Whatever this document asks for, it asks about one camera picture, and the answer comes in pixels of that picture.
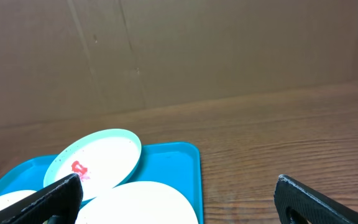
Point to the green rimmed plate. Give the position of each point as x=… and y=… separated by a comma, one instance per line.
x=9, y=199

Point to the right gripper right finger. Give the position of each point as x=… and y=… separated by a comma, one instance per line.
x=298, y=203

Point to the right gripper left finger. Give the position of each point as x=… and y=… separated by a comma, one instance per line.
x=58, y=203

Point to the white plate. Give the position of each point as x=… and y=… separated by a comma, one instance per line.
x=139, y=202

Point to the light blue rimmed plate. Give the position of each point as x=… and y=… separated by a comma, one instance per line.
x=102, y=160

